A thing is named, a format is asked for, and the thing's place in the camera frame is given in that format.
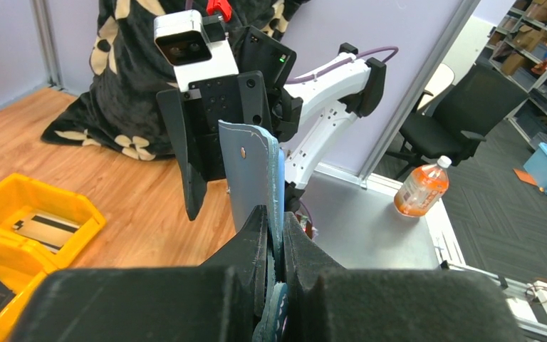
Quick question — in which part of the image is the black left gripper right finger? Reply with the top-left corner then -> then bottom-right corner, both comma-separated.
283,213 -> 525,341

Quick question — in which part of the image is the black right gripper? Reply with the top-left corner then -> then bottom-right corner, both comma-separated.
156,26 -> 303,221

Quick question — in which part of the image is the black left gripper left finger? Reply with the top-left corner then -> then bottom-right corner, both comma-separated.
10,205 -> 269,341

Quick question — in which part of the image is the blue leather card holder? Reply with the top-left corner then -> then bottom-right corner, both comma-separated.
219,120 -> 288,341

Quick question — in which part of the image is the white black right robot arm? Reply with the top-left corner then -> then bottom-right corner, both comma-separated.
155,27 -> 386,219

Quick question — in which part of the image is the gold striped card in tray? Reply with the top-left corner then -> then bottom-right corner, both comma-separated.
12,212 -> 80,254

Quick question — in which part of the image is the black floral fleece blanket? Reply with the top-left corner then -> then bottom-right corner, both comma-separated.
41,0 -> 312,162

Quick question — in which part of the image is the orange drink bottle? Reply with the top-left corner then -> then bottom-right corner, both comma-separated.
394,155 -> 452,217

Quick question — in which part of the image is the yellow plastic compartment tray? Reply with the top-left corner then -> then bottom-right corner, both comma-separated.
0,173 -> 106,341

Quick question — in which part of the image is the black office chair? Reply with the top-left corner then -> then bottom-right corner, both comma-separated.
385,65 -> 528,180

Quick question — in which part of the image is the grey storage shelf rack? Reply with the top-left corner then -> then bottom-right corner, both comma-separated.
476,1 -> 547,149

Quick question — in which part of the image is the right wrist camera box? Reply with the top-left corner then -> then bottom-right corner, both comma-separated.
153,9 -> 239,93

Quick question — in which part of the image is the aluminium frame post left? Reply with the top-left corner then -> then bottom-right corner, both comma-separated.
31,0 -> 63,90

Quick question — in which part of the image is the aluminium frame post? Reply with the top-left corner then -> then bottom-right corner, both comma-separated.
358,1 -> 479,186
31,0 -> 63,90

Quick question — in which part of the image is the aluminium frame post right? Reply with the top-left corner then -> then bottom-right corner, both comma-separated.
358,1 -> 479,186

